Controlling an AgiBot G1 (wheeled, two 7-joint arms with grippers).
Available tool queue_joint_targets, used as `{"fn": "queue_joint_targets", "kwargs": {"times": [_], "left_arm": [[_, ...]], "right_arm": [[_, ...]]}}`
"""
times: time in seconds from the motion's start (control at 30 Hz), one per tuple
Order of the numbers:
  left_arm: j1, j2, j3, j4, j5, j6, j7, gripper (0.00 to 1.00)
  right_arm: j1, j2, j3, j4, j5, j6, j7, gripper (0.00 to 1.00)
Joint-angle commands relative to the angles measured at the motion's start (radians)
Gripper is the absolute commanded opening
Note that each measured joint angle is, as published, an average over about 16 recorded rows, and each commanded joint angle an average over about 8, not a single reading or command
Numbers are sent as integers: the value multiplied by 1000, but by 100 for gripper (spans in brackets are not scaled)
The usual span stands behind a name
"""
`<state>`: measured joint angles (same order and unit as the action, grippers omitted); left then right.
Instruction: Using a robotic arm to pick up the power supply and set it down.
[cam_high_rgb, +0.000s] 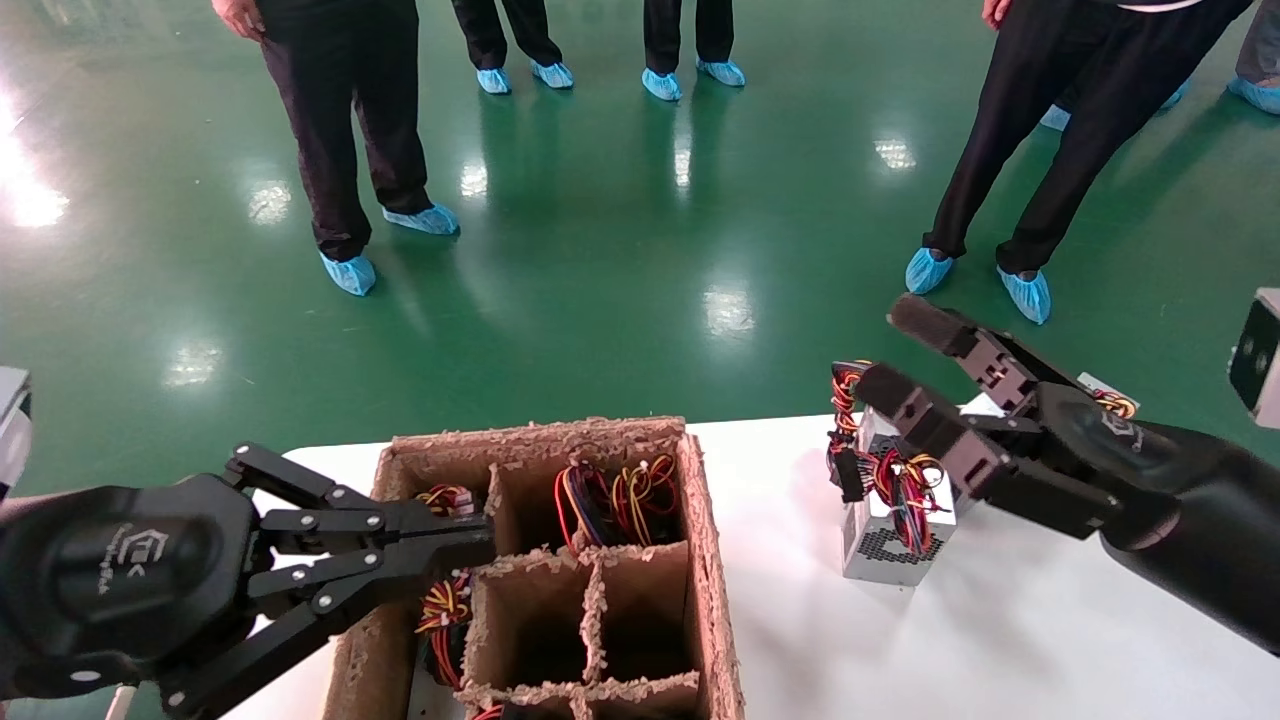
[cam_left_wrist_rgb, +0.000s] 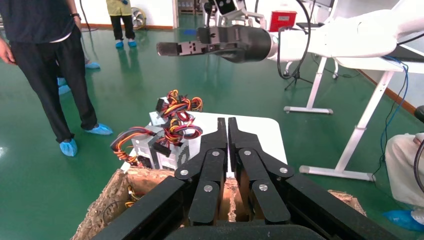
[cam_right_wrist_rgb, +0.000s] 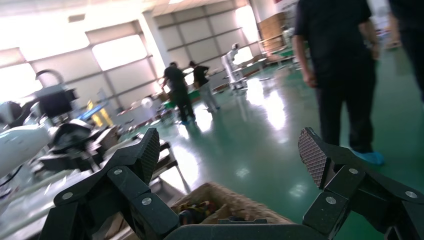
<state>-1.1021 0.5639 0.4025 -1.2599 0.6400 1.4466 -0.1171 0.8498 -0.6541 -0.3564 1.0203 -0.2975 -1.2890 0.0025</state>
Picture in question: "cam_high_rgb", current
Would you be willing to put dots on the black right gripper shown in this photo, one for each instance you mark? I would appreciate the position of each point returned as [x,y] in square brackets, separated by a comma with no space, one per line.
[1090,460]

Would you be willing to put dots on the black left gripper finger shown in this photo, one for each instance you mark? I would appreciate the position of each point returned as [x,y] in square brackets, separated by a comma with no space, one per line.
[440,525]

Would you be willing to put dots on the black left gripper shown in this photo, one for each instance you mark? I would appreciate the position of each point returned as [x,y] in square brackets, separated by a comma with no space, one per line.
[130,570]

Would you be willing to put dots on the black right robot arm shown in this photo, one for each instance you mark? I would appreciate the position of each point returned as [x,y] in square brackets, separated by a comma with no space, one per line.
[1220,545]

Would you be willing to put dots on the silver power supply with socket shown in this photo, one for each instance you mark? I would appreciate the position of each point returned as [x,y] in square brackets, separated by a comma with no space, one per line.
[978,405]

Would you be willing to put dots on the silver power supply with fan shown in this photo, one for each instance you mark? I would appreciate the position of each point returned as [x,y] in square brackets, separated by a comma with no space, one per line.
[850,475]

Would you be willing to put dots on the brown divided cardboard box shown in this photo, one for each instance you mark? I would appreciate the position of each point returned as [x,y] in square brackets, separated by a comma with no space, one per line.
[705,560]

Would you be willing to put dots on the person in black trousers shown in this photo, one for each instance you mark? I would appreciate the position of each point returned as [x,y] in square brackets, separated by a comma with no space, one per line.
[340,120]
[1050,120]
[1055,118]
[660,30]
[485,30]

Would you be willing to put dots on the person in grey trousers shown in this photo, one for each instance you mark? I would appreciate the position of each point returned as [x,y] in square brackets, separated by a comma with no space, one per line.
[1260,40]

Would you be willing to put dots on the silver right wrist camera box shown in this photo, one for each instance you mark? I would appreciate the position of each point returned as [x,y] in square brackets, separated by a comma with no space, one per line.
[1262,360]

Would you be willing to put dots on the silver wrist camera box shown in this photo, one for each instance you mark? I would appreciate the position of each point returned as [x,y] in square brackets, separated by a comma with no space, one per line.
[12,430]
[1262,360]

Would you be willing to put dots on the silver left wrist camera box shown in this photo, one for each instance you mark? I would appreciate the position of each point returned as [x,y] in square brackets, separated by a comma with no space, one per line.
[12,430]

